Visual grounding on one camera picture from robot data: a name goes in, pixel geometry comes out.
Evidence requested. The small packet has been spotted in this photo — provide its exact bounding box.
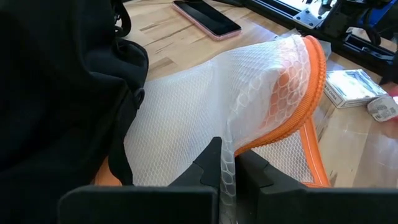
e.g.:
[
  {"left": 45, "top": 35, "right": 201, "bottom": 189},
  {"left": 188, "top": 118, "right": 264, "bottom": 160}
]
[{"left": 366, "top": 93, "right": 398, "bottom": 123}]

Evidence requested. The black backpack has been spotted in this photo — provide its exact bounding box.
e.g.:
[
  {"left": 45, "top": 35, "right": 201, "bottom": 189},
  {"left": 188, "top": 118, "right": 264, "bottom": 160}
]
[{"left": 0, "top": 0, "right": 150, "bottom": 224}]

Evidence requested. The smartphone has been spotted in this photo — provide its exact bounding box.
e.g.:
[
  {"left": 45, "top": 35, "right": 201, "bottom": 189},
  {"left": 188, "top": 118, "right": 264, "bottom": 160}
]
[{"left": 170, "top": 0, "right": 243, "bottom": 42}]

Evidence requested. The white card box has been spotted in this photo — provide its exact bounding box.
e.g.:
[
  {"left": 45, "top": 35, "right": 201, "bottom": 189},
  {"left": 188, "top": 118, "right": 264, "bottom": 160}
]
[{"left": 323, "top": 68, "right": 389, "bottom": 110}]

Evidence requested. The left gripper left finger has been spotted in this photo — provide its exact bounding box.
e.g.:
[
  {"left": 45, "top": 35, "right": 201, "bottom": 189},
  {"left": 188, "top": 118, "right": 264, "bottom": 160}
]
[{"left": 57, "top": 136, "right": 223, "bottom": 224}]

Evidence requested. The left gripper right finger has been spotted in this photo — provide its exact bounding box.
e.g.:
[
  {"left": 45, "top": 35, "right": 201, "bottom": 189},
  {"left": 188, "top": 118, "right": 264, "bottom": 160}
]
[{"left": 235, "top": 149, "right": 398, "bottom": 224}]

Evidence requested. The white mesh pouch orange trim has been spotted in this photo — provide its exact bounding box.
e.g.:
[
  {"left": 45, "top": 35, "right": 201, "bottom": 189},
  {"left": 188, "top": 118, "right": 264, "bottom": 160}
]
[{"left": 93, "top": 34, "right": 332, "bottom": 224}]

